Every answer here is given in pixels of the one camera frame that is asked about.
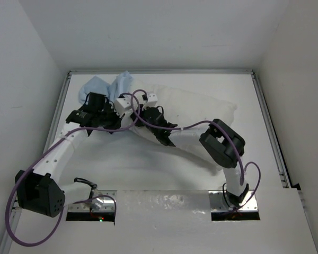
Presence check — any light blue pillowcase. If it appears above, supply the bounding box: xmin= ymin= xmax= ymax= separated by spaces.
xmin=78 ymin=71 xmax=133 ymax=105

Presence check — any white pillow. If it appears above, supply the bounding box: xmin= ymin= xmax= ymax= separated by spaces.
xmin=122 ymin=79 xmax=237 ymax=170

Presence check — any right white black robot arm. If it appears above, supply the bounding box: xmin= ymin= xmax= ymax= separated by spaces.
xmin=130 ymin=107 xmax=249 ymax=209

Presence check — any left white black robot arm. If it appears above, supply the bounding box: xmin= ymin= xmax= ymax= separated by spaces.
xmin=15 ymin=92 xmax=121 ymax=217

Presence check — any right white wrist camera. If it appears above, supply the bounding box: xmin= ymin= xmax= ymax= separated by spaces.
xmin=142 ymin=92 xmax=158 ymax=108

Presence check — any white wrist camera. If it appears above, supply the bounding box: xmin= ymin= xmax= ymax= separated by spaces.
xmin=142 ymin=92 xmax=158 ymax=108
xmin=114 ymin=97 xmax=131 ymax=117

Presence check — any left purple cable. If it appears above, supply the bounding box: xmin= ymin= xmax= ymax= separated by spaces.
xmin=4 ymin=92 xmax=141 ymax=246

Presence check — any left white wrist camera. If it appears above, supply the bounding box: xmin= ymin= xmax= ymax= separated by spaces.
xmin=114 ymin=97 xmax=131 ymax=117

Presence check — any aluminium table frame rail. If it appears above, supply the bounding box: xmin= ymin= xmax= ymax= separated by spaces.
xmin=0 ymin=69 xmax=305 ymax=254

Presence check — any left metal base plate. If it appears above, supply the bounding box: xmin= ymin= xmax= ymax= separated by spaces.
xmin=68 ymin=190 xmax=117 ymax=213

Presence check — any metal base plate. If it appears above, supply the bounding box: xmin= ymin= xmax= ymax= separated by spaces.
xmin=68 ymin=190 xmax=117 ymax=213
xmin=208 ymin=190 xmax=259 ymax=213

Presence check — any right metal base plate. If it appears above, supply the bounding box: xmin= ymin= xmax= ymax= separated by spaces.
xmin=208 ymin=190 xmax=259 ymax=213

